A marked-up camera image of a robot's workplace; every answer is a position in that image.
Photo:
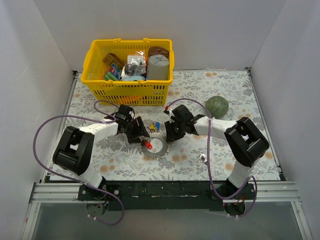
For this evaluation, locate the metal ring disc with keyrings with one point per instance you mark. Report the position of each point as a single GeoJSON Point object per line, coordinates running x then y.
{"type": "Point", "coordinates": [159, 146]}

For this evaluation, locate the yellow key tag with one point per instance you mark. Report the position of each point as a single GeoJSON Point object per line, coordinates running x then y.
{"type": "Point", "coordinates": [152, 128]}

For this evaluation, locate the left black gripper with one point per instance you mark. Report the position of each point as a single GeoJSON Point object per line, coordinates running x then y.
{"type": "Point", "coordinates": [136, 129]}

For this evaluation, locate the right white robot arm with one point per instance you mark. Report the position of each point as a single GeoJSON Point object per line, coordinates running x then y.
{"type": "Point", "coordinates": [245, 140]}

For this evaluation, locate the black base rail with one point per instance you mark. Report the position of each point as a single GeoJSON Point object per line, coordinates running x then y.
{"type": "Point", "coordinates": [154, 195]}

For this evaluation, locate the brown cylinder roll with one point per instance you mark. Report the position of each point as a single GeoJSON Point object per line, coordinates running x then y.
{"type": "Point", "coordinates": [157, 50]}

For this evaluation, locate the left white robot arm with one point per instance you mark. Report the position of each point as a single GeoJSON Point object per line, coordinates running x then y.
{"type": "Point", "coordinates": [74, 150]}

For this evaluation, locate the green woven ball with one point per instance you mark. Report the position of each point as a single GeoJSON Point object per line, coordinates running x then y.
{"type": "Point", "coordinates": [218, 106]}

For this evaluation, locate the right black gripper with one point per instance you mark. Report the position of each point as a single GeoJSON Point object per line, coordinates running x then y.
{"type": "Point", "coordinates": [173, 128]}

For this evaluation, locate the green snack packet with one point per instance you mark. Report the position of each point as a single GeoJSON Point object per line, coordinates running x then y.
{"type": "Point", "coordinates": [113, 73]}

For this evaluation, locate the silver foil bag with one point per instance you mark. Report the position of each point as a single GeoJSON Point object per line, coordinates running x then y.
{"type": "Point", "coordinates": [136, 66]}

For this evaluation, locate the red key tag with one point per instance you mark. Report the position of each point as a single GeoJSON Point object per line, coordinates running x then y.
{"type": "Point", "coordinates": [148, 145]}

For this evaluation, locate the yellow plastic basket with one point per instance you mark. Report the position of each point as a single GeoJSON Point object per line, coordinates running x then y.
{"type": "Point", "coordinates": [138, 93]}

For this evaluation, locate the brown cardboard box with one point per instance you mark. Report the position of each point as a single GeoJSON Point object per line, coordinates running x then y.
{"type": "Point", "coordinates": [112, 58]}

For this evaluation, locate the blue key tag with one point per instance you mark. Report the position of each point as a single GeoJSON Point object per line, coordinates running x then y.
{"type": "Point", "coordinates": [157, 125]}

